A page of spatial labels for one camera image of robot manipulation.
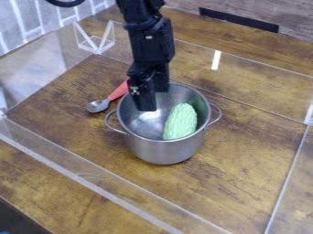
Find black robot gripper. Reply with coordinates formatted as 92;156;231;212
125;16;175;112

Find green bumpy gourd toy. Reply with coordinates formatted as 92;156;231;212
163;103;196;140

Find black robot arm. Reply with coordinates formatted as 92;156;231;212
116;0;175;112

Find silver metal pot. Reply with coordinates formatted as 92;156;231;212
104;83;222;165

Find black strip on table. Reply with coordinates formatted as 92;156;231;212
197;7;279;33

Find red-handled metal spoon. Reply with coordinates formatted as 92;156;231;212
86;81;128;113

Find clear acrylic corner bracket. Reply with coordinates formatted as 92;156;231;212
72;21;116;55

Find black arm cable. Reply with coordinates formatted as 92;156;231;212
44;0;86;8

